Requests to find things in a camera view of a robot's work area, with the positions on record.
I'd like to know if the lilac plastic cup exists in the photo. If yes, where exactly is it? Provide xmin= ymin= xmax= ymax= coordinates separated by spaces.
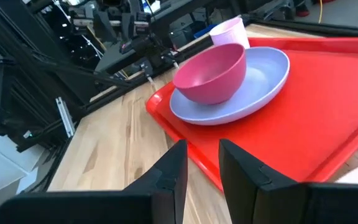
xmin=209 ymin=17 xmax=250 ymax=50

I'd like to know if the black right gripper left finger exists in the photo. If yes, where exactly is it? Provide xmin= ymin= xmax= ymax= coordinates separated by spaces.
xmin=0 ymin=139 xmax=188 ymax=224

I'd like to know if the pink plastic bowl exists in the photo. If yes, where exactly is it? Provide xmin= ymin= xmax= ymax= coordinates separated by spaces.
xmin=172 ymin=42 xmax=247 ymax=106

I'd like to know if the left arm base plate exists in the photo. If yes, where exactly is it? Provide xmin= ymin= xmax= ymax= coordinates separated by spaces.
xmin=138 ymin=52 xmax=180 ymax=85

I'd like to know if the lavender plastic plate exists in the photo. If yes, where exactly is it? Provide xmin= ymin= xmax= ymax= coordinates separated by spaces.
xmin=169 ymin=46 xmax=291 ymax=126

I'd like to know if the silver edge bracket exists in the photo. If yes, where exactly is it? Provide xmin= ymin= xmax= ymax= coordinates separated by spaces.
xmin=55 ymin=96 xmax=76 ymax=138

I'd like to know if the person's shoe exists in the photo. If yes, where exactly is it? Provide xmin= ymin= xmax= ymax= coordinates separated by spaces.
xmin=295 ymin=0 xmax=311 ymax=18

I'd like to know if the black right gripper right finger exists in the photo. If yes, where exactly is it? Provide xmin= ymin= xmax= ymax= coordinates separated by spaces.
xmin=218 ymin=138 xmax=358 ymax=224

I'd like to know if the red plastic tray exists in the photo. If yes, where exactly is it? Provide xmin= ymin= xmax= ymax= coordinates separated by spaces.
xmin=145 ymin=36 xmax=358 ymax=192

